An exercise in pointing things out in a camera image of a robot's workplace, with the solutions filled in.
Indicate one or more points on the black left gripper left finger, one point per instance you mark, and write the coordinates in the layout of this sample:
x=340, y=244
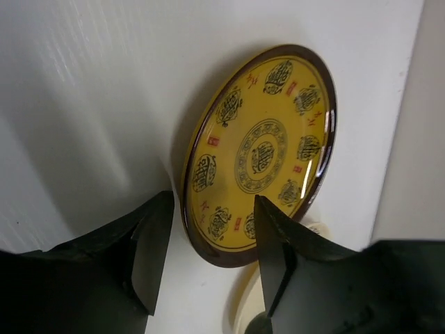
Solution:
x=106, y=281

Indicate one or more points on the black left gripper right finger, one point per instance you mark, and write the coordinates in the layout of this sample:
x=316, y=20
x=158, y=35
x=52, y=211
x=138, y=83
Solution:
x=313, y=285

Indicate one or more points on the yellow patterned plate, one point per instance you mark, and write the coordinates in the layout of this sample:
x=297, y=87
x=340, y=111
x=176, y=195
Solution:
x=269, y=131

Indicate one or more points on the cream plate with dark brushstroke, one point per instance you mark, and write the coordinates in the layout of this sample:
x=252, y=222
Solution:
x=247, y=301

